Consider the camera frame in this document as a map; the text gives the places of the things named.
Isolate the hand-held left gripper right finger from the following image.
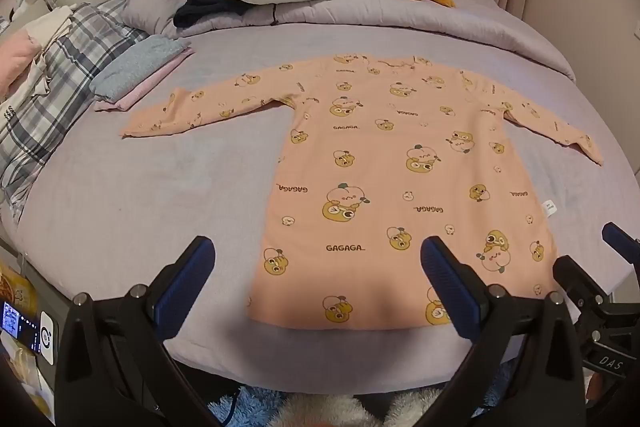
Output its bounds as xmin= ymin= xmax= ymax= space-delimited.
xmin=421 ymin=235 xmax=586 ymax=427

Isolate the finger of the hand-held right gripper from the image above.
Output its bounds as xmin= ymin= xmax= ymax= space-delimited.
xmin=552 ymin=255 xmax=622 ymax=309
xmin=601 ymin=222 xmax=640 ymax=267

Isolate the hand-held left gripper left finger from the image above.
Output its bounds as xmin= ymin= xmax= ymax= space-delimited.
xmin=54 ymin=235 xmax=223 ymax=427

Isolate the pink cartoon print shirt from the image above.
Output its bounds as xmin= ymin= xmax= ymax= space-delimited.
xmin=120 ymin=53 xmax=605 ymax=327

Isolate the lilac bed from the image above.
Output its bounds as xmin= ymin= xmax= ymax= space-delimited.
xmin=10 ymin=0 xmax=640 ymax=394

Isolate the white device with screen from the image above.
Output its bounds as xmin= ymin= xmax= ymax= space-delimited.
xmin=0 ymin=299 xmax=59 ymax=366

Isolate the fluffy blue white rug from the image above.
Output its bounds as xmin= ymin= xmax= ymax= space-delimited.
xmin=220 ymin=382 xmax=517 ymax=427

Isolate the folded pink cloth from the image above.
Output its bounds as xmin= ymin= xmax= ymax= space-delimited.
xmin=94 ymin=47 xmax=197 ymax=112

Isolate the folded grey cloth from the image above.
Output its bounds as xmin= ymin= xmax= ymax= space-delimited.
xmin=89 ymin=34 xmax=193 ymax=102

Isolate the grey plaid blanket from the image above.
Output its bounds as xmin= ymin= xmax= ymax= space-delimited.
xmin=0 ymin=0 xmax=168 ymax=224

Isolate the dark clothing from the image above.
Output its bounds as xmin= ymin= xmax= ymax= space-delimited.
xmin=173 ymin=0 xmax=253 ymax=28

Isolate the light pink cloth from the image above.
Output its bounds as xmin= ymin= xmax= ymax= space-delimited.
xmin=0 ymin=31 xmax=43 ymax=88

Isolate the lilac quilt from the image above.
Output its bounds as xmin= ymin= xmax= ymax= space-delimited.
xmin=121 ymin=0 xmax=576 ymax=80

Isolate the cream white cloth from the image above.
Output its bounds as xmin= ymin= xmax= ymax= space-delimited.
xmin=0 ymin=6 xmax=73 ymax=98

